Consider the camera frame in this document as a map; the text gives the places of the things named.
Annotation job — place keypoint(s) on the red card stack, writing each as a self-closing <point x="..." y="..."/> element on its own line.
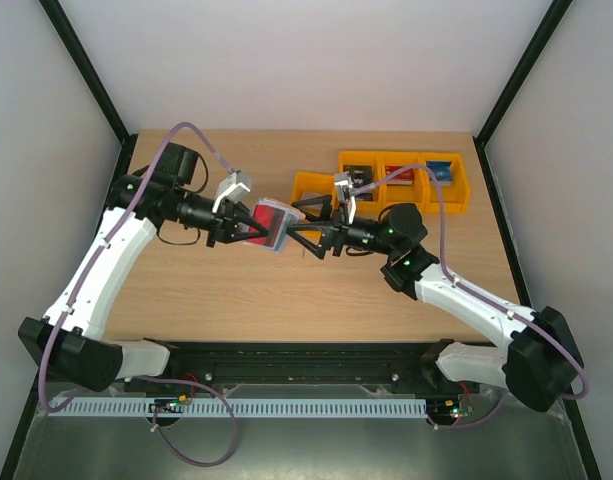
<point x="404" y="178"/>

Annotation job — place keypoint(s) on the blue card stack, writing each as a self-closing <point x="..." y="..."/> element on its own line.
<point x="441" y="172"/>

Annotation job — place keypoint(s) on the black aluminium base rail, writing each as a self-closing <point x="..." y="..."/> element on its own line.
<point x="400" y="368"/>

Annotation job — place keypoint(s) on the yellow bin with beige cards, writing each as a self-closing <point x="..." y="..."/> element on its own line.
<point x="310" y="184"/>

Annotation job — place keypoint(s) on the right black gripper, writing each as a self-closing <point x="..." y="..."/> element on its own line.
<point x="333" y="236"/>

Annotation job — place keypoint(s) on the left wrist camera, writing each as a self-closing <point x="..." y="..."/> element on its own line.
<point x="234" y="188"/>

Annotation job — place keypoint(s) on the white slotted cable duct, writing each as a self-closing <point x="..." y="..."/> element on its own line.
<point x="124" y="407"/>

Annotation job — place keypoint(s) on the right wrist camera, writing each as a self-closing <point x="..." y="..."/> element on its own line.
<point x="345" y="193"/>

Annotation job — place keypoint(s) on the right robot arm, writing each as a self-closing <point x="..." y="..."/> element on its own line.
<point x="532" y="354"/>

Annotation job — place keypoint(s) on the yellow bin with blue cards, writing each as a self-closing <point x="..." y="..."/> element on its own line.
<point x="456" y="198"/>

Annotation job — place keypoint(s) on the left black frame post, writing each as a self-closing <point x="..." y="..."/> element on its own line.
<point x="78" y="54"/>

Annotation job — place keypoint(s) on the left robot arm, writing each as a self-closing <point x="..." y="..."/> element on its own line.
<point x="68" y="340"/>

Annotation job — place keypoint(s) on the right black frame post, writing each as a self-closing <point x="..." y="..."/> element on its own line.
<point x="548" y="25"/>

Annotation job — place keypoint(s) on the yellow bin with red cards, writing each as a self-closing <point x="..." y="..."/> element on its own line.
<point x="416" y="194"/>

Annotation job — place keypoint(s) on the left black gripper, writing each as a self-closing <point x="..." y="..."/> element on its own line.
<point x="230" y="214"/>

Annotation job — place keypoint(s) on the yellow bin with black cards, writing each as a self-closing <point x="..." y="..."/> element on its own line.
<point x="368" y="201"/>

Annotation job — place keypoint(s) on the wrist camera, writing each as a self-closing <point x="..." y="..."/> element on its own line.
<point x="234" y="188"/>
<point x="345" y="193"/>

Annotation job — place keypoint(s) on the black frame post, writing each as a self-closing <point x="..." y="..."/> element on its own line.
<point x="548" y="25"/>
<point x="78" y="54"/>

